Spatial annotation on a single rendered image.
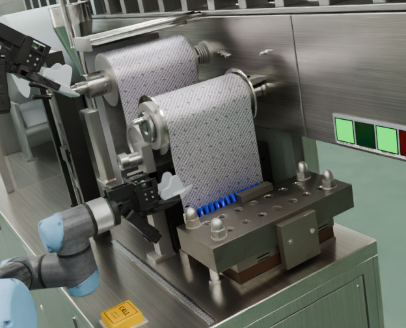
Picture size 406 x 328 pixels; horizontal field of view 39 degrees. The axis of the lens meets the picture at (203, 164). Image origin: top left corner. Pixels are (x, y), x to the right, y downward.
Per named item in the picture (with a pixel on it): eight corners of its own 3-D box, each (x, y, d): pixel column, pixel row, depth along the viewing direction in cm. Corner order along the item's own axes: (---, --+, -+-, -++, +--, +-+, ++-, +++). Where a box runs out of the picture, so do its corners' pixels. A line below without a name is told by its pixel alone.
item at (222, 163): (185, 219, 140) (170, 148, 134) (263, 187, 150) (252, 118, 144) (186, 220, 140) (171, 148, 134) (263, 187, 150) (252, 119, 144)
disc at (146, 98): (144, 146, 146) (133, 90, 140) (146, 146, 146) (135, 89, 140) (172, 162, 134) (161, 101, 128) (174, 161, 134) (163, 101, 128)
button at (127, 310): (102, 321, 126) (99, 312, 126) (131, 308, 129) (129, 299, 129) (114, 336, 120) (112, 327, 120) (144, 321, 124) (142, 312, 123)
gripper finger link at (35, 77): (62, 84, 118) (21, 65, 114) (59, 91, 118) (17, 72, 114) (58, 84, 122) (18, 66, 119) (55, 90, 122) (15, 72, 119)
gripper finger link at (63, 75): (91, 75, 121) (49, 55, 118) (79, 101, 121) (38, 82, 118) (88, 75, 124) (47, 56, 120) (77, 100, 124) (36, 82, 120)
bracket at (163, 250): (145, 258, 150) (118, 148, 140) (166, 248, 153) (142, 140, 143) (153, 265, 146) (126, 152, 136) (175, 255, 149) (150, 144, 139)
